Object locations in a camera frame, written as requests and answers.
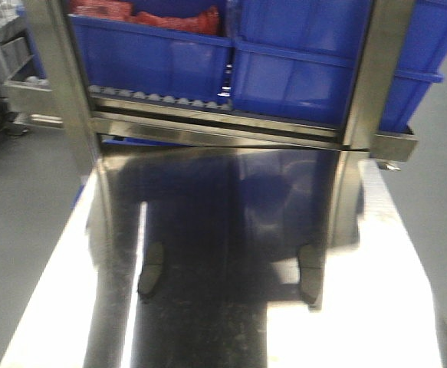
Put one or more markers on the red mesh bag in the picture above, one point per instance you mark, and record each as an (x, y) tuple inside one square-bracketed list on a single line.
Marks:
[(200, 17)]

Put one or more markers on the inner right grey brake pad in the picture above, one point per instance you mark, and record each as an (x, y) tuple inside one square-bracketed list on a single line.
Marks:
[(310, 262)]

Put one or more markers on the right blue plastic bin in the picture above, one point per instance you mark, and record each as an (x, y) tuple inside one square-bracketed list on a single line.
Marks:
[(296, 59)]

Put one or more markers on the grey brake pad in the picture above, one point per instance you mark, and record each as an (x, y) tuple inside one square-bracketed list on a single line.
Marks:
[(310, 262), (151, 271)]

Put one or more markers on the inner left grey brake pad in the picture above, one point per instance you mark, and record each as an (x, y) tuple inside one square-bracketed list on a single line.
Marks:
[(151, 271)]

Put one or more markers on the left blue plastic bin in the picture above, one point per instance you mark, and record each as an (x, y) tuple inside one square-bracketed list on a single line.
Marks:
[(152, 60)]

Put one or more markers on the blue plastic bin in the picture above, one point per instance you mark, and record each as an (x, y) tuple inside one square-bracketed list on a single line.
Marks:
[(296, 59), (152, 60)]

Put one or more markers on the stainless steel rack frame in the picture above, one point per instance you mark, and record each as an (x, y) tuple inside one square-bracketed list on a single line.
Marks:
[(66, 102)]

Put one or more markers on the roller conveyor track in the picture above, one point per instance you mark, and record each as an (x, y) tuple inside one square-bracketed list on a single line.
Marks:
[(158, 97)]

